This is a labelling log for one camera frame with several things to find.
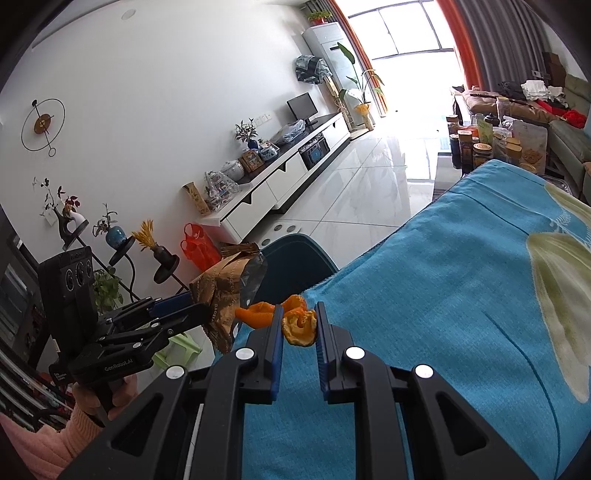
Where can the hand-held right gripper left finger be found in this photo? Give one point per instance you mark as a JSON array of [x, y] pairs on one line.
[[277, 355]]

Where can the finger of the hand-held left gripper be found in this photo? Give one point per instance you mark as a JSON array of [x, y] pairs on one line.
[[175, 325], [173, 305]]

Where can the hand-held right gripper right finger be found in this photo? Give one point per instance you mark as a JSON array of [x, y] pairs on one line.
[[322, 355]]

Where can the curled orange peel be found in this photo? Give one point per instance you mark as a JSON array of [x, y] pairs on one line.
[[300, 330]]

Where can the brown snack wrapper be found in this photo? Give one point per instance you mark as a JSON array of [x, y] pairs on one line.
[[221, 286]]

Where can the teal trash bin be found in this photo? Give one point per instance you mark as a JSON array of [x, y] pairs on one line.
[[295, 263]]

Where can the person's left hand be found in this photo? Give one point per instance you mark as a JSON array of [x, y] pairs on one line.
[[83, 399]]

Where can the green plastic stool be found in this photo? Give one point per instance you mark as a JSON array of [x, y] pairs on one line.
[[180, 346]]

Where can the black tiered plant stand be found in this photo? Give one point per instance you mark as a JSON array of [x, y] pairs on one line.
[[166, 267]]

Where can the green ivy plant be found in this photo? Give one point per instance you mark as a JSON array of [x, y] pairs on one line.
[[108, 290]]

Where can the dark shelf unit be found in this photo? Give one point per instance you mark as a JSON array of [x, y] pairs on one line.
[[18, 286]]

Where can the dark vase with yellow wheat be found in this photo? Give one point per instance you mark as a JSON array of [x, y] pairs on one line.
[[161, 254]]

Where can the orange plastic bag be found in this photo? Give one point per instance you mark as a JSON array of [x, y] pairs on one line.
[[198, 251]]

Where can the blue vase with plant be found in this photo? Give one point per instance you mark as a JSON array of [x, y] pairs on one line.
[[115, 237]]

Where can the white vase with red flowers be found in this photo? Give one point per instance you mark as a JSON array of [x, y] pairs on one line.
[[76, 221]]

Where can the metal drying rack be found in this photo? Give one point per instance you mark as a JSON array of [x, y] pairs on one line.
[[27, 383]]

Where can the brown patterned upright box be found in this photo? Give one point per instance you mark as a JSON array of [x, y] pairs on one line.
[[197, 198]]

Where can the clear plastic bag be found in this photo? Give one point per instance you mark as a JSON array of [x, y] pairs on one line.
[[221, 189]]

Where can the white bathroom scale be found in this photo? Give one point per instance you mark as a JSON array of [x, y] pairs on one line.
[[286, 227]]

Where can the blue printed tablecloth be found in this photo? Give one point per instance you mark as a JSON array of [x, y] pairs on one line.
[[438, 300]]

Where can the white ceramic lidded jar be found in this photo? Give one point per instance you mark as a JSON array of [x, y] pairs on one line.
[[233, 170]]

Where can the ornate brown box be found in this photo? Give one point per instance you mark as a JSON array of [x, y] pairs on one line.
[[251, 161]]

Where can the white TV cabinet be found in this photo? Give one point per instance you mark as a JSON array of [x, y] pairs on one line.
[[286, 175]]

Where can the small plant in blue pot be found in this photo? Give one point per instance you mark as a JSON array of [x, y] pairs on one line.
[[253, 144]]

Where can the blue white basket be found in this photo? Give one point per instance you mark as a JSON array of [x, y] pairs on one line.
[[268, 151]]

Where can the black appliance in cabinet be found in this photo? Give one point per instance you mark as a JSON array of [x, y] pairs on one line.
[[314, 154]]

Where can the blue plastic wrapped bundle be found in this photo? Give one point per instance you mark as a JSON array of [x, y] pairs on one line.
[[291, 131]]

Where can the dark topped coffee table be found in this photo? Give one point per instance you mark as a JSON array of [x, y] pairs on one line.
[[445, 180]]

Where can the black monitor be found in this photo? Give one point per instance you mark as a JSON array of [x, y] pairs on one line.
[[302, 107]]

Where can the tall potted leafy plant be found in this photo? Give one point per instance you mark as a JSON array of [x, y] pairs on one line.
[[362, 110]]

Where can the wicker plant stand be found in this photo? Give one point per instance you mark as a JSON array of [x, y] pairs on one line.
[[341, 99]]

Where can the group of jars and packets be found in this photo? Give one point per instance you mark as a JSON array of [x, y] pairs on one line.
[[482, 152]]

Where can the dark plastic wrapped bundle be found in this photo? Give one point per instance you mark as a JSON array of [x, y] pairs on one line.
[[311, 69]]

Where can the white standing air conditioner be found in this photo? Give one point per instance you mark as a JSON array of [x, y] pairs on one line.
[[325, 41]]

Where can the orange curtain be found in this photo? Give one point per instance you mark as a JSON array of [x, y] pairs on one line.
[[459, 37], [355, 37]]

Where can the small green potted plant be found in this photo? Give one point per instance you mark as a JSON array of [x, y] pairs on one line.
[[318, 17]]

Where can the cluttered grey sofa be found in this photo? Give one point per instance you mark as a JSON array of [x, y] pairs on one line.
[[572, 138]]

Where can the large window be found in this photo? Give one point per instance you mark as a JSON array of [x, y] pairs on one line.
[[406, 27]]

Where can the grey curtain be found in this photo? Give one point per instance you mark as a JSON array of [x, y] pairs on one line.
[[503, 41]]

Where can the round metal wall clock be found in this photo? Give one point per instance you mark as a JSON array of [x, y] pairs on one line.
[[42, 123]]

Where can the white wall socket strip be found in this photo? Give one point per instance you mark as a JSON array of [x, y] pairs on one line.
[[263, 119]]

